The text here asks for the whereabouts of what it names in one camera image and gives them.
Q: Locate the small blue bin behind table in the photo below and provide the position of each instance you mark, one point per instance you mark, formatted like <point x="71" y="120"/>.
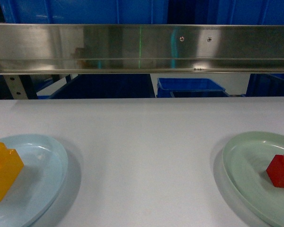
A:
<point x="189" y="87"/>

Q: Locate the stainless steel shelf rail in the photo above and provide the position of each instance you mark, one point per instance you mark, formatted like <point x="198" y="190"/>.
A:
<point x="28" y="49"/>

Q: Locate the yellow toy building block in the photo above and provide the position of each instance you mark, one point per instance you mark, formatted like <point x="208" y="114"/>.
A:
<point x="10" y="166"/>

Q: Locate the light green plate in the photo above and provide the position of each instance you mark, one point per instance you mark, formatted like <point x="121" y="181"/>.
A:
<point x="245" y="159"/>

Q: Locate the light blue plate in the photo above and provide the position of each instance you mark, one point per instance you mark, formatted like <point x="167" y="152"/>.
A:
<point x="39" y="182"/>

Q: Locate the red toy building block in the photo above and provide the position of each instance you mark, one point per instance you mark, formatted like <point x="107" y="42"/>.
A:
<point x="275" y="171"/>

